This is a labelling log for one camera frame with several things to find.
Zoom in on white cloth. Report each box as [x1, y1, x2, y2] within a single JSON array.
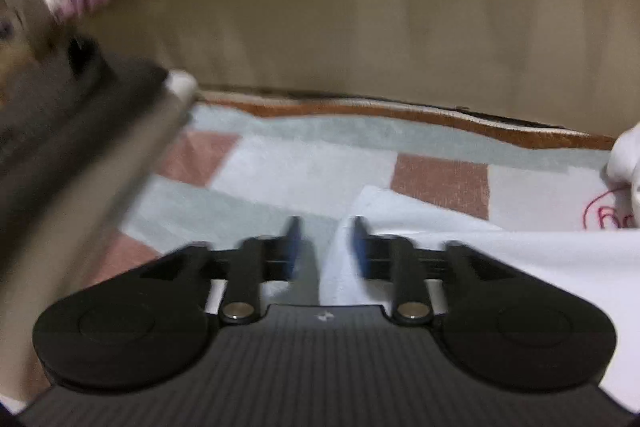
[[607, 122, 640, 228]]

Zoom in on grey-brown knit sweater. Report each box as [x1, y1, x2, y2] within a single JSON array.
[[0, 34, 196, 398]]

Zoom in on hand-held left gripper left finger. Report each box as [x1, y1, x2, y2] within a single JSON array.
[[137, 216, 303, 327]]

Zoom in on beige bed base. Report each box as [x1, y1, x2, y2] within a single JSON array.
[[75, 0, 640, 138]]

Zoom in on checkered pink and grey rug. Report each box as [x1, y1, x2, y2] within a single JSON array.
[[85, 99, 640, 308]]

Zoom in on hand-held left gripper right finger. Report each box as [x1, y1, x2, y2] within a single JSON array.
[[352, 216, 506, 327]]

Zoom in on white t-shirt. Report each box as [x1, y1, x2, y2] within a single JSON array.
[[205, 184, 640, 413]]

